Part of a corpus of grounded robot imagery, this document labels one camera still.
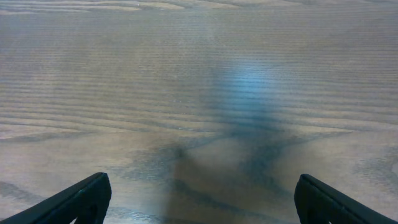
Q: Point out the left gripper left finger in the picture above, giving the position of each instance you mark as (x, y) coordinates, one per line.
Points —
(84, 202)

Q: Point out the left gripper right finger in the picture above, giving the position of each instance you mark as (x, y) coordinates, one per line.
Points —
(318, 203)

